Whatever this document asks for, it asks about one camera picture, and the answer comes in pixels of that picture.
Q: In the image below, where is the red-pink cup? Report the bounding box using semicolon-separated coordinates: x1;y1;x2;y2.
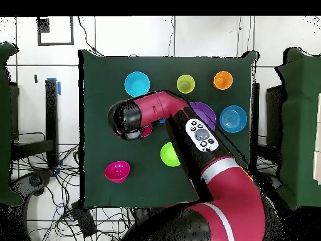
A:
140;124;154;139

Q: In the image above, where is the red-pink bowl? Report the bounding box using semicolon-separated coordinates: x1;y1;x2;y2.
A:
104;161;131;184

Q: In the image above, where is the green bowl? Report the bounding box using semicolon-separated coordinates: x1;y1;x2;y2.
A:
159;141;181;168

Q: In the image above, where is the dark green tablecloth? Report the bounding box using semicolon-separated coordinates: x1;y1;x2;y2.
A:
78;48;259;209

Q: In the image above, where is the large purple bowl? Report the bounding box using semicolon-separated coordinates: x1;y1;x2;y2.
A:
189;101;217;132

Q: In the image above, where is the cyan bowl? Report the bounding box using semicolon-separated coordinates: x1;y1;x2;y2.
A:
124;71;151;98

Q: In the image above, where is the yellow-green cup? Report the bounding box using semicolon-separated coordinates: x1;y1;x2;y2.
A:
176;74;196;94

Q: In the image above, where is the blue ribbed bowl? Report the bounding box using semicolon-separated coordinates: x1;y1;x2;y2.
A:
219;105;248;134

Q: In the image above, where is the orange cup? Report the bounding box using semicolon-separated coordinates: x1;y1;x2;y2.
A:
213;70;234;90

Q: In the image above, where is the black floor box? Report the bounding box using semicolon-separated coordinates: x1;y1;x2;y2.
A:
70;200;98;238

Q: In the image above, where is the black crossbar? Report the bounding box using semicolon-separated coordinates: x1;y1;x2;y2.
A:
11;139;56;161

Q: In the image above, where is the neighbouring green cloth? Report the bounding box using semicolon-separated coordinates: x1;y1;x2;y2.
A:
0;42;24;207
271;47;321;212

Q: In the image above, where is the black post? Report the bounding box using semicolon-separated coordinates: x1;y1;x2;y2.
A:
45;78;60;168

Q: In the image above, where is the black square frame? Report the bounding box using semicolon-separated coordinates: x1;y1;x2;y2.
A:
36;16;75;46

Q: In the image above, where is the grey pedestal foot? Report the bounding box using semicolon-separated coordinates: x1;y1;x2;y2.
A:
12;170;53;199

